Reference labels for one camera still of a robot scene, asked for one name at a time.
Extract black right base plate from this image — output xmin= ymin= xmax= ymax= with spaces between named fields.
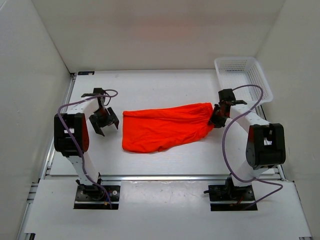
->
xmin=203 ymin=177 xmax=258 ymax=212

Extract white plastic basket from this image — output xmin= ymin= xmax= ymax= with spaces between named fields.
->
xmin=214 ymin=56 xmax=273 ymax=105

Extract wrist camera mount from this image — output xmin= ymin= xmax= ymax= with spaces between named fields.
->
xmin=218 ymin=88 xmax=247 ymax=106
xmin=81 ymin=87 xmax=108 ymax=98

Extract dark blue label sticker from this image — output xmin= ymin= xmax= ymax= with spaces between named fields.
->
xmin=77 ymin=71 xmax=95 ymax=76

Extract orange shorts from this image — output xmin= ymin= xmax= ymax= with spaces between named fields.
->
xmin=122 ymin=102 xmax=214 ymax=154

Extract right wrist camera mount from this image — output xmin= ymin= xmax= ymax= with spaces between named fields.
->
xmin=218 ymin=88 xmax=247 ymax=106

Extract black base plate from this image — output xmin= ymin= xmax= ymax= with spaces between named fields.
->
xmin=73 ymin=180 xmax=121 ymax=210
xmin=203 ymin=177 xmax=258 ymax=212

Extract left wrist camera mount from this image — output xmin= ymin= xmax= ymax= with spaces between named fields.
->
xmin=81 ymin=87 xmax=108 ymax=98

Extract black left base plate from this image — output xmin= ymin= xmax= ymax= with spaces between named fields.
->
xmin=73 ymin=180 xmax=121 ymax=210

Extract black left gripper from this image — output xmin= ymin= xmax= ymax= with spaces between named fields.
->
xmin=89 ymin=107 xmax=119 ymax=136

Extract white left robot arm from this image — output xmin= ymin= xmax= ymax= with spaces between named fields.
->
xmin=54 ymin=94 xmax=120 ymax=200

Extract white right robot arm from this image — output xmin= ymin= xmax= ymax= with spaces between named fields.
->
xmin=208 ymin=100 xmax=286 ymax=200

